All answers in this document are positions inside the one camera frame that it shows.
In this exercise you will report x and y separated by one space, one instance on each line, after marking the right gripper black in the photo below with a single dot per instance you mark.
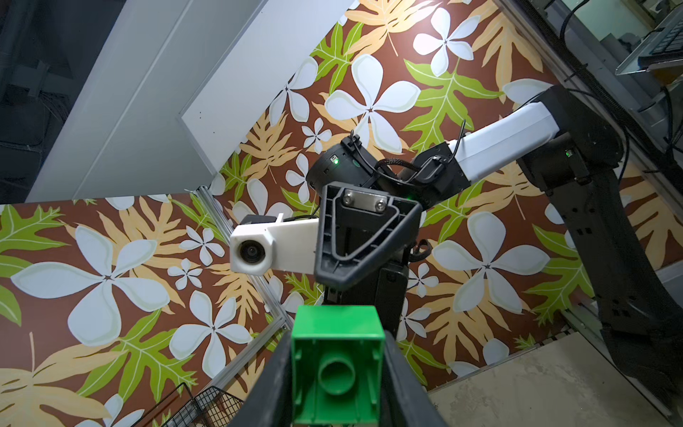
364 244

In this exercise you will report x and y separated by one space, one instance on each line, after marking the dark green square lego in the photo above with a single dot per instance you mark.
337 357

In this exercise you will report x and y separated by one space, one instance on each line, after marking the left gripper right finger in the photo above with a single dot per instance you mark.
404 402

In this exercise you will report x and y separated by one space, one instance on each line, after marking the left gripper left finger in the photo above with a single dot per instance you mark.
270 401

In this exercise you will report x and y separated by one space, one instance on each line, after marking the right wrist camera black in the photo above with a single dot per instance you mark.
265 243

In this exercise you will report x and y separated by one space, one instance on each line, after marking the black wire basket centre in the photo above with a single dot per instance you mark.
181 407

